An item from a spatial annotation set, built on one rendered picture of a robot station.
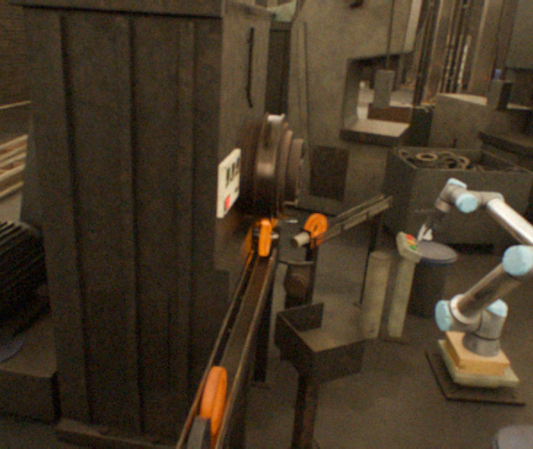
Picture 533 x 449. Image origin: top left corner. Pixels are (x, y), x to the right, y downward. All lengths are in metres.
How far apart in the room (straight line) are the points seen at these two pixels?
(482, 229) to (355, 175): 1.21
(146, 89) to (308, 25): 3.25
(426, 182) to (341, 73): 1.27
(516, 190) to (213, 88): 3.37
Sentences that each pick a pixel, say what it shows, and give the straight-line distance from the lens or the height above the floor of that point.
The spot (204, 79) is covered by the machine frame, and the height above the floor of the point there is 1.51.
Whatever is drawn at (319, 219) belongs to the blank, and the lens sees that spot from 2.64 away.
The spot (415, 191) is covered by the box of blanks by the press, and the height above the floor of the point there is 0.55.
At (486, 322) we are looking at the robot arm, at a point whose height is 0.39.
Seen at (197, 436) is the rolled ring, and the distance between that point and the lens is 1.31.
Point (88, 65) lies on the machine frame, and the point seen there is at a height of 1.52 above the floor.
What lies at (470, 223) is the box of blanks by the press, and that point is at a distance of 4.47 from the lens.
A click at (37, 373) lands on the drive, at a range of 2.40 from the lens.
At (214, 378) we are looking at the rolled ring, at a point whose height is 0.76.
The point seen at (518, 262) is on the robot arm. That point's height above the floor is 0.88.
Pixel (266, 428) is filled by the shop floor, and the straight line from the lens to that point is 2.42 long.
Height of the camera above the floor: 1.66
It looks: 21 degrees down
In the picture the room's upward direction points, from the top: 4 degrees clockwise
